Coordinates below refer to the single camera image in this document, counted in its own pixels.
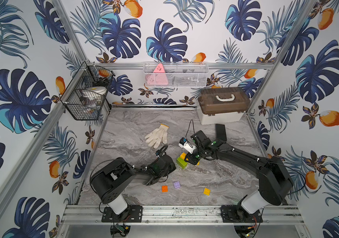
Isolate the lime green lego brick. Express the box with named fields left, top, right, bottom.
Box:
left=176, top=157, right=188, bottom=169

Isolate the yellow long lego brick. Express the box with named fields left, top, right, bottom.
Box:
left=180, top=153, right=187, bottom=160

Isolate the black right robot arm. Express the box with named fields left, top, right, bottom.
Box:
left=179, top=125, right=294, bottom=214

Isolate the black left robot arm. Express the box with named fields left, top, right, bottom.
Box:
left=90, top=154, right=176, bottom=215

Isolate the orange small lego brick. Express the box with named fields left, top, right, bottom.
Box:
left=161, top=185, right=168, bottom=192

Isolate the purple small lego brick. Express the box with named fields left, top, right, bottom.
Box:
left=173, top=181, right=181, bottom=189

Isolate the yellow small lego brick front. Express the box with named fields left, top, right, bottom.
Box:
left=203, top=187, right=211, bottom=196

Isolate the black battery box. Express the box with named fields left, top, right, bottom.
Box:
left=215, top=124, right=227, bottom=142

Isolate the white knit work glove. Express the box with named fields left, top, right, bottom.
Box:
left=144, top=124, right=169, bottom=149

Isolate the brown lid tool box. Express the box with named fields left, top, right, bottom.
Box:
left=197, top=87, right=250, bottom=125

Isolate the pink triangle object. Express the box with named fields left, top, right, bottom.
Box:
left=146, top=63, right=168, bottom=86

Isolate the clear wall shelf tray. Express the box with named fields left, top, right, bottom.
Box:
left=143, top=62, right=209, bottom=88

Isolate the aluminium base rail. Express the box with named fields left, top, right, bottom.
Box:
left=61, top=205, right=305, bottom=226

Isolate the black wire basket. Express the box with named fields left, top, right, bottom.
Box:
left=60, top=62, right=115, bottom=121

